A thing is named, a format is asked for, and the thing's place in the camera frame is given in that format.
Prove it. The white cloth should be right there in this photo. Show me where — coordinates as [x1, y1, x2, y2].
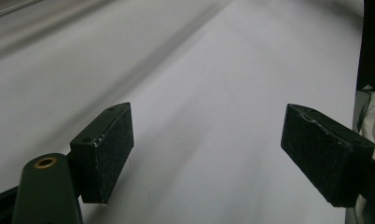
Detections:
[356, 85, 375, 224]

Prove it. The black curtain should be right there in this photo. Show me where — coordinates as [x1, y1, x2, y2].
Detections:
[355, 0, 375, 92]

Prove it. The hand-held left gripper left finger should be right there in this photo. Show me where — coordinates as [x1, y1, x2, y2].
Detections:
[11, 102, 135, 224]

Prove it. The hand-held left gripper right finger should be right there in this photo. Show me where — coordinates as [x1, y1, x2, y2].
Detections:
[280, 103, 375, 209]

